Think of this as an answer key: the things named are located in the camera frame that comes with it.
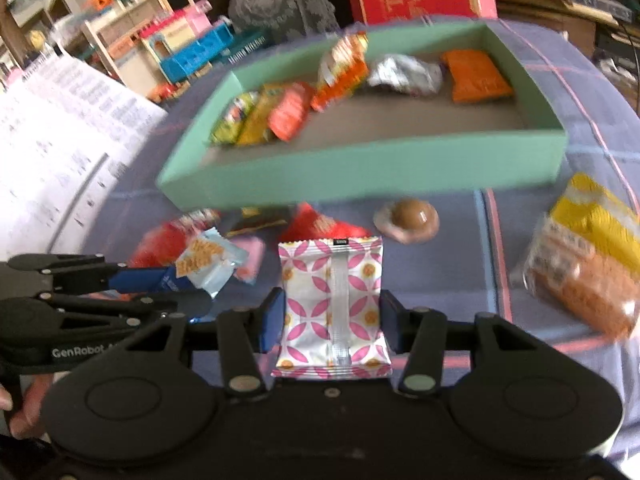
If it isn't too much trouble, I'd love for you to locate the orange snack packet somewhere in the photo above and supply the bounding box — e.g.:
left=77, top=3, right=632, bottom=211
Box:
left=442, top=49, right=515, bottom=105

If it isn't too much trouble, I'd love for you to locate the silver snack packet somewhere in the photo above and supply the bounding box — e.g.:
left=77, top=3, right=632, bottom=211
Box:
left=367, top=55, right=443, bottom=97

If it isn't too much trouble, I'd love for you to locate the yellow clear biscuit packet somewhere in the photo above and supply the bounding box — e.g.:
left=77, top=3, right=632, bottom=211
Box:
left=522, top=172, right=640, bottom=341

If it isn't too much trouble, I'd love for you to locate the blue toy sink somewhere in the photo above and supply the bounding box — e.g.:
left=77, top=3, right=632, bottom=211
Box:
left=160, top=17, right=233, bottom=86

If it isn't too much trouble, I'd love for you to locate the pink small packet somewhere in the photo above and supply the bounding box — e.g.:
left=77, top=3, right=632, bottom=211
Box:
left=232, top=237, right=266, bottom=286

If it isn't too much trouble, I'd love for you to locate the dark brown snack packet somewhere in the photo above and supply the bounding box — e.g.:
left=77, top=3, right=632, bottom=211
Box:
left=225, top=207, right=288, bottom=238

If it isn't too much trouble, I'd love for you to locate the large red snack packet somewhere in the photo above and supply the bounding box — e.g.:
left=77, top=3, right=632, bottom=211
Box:
left=130, top=210, right=221, bottom=268

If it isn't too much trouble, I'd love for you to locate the white instruction sheet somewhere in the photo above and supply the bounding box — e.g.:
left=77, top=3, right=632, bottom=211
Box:
left=0, top=52, right=168, bottom=261

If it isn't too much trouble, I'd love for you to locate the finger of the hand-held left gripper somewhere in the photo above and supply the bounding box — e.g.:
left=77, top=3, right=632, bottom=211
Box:
left=34, top=289, right=213, bottom=330
left=7, top=254, right=198, bottom=295

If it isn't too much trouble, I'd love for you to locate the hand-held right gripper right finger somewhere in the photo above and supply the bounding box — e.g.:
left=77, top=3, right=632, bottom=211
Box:
left=379, top=290, right=546, bottom=396

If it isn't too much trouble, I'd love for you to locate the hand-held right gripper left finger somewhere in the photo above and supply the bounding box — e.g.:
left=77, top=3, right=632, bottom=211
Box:
left=125, top=287, right=287, bottom=400

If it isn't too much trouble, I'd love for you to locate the light blue small packet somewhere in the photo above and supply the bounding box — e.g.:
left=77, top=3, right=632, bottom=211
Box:
left=175, top=227, right=249, bottom=300

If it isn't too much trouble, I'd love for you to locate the person's left hand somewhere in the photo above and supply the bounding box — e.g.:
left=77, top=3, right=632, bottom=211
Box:
left=0, top=372, right=53, bottom=438

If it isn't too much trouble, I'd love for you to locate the blue plaid blanket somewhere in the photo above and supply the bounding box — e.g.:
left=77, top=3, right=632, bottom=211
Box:
left=82, top=17, right=640, bottom=461

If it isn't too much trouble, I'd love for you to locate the small red snack packet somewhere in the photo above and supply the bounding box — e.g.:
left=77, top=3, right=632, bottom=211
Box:
left=280, top=203, right=371, bottom=243

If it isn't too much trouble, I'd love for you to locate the black audio device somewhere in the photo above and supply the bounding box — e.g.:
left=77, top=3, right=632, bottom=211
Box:
left=595, top=25, right=640, bottom=81

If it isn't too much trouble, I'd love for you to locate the red orange snack bar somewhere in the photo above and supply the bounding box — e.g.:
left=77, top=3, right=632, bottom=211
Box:
left=267, top=82, right=316, bottom=142

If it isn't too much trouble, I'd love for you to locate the white pink patterned packet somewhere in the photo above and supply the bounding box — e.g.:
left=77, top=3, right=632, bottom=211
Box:
left=270, top=235, right=393, bottom=378

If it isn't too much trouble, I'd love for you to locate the green yellow snack bar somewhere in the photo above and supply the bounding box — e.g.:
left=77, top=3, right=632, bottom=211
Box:
left=210, top=91, right=261, bottom=147

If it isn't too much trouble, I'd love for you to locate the orange white chips packet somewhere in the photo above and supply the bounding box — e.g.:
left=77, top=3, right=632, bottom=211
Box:
left=311, top=32, right=371, bottom=112

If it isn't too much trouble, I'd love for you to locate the brown chocolate candy cup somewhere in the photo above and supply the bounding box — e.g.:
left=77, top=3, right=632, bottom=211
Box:
left=374, top=198, right=441, bottom=245

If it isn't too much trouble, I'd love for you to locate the cream pink toy kitchen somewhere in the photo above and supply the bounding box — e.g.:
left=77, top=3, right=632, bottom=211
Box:
left=55, top=0, right=211, bottom=96

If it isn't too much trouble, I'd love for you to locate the wooden shelf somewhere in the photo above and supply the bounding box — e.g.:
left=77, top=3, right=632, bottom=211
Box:
left=495, top=0, right=640, bottom=111

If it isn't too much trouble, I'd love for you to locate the teal toy base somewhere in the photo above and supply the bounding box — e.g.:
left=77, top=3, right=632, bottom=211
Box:
left=220, top=30, right=273, bottom=63

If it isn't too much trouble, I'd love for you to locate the green cardboard box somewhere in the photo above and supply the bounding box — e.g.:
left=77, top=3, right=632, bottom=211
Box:
left=156, top=17, right=568, bottom=211

